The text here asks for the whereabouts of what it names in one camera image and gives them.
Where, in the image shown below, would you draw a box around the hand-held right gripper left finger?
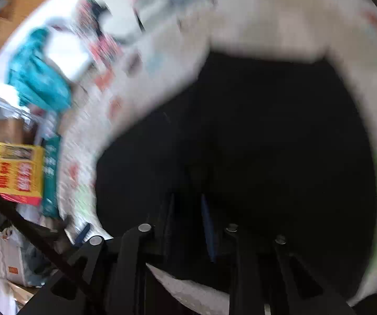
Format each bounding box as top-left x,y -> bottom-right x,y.
18,193 -> 176,315

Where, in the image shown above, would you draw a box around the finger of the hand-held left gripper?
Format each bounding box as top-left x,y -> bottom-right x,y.
49,217 -> 92,246

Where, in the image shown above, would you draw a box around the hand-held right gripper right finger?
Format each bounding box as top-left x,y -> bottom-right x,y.
200,193 -> 356,315

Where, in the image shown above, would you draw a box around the black pants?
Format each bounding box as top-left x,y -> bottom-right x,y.
95,51 -> 377,306

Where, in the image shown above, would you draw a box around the green box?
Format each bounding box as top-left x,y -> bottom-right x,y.
41,134 -> 63,219

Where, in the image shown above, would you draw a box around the white plastic bag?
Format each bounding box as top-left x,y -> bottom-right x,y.
0,226 -> 61,288

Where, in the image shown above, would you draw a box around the yellow box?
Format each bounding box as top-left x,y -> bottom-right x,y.
0,141 -> 46,207

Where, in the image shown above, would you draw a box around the brown cardboard box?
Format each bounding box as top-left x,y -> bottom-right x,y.
0,117 -> 35,145

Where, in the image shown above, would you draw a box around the teal star pattern cloth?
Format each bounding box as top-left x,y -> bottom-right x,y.
6,28 -> 74,113

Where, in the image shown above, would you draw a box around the white pillow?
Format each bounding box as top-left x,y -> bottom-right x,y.
0,23 -> 91,86

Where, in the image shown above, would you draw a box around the quilted heart pattern bedspread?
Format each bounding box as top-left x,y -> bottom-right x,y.
54,0 -> 377,315

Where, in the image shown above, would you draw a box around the white cushion with silhouette print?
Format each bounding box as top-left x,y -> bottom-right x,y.
74,0 -> 172,61

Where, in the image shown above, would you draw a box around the black braided cable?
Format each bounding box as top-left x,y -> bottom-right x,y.
0,177 -> 105,315

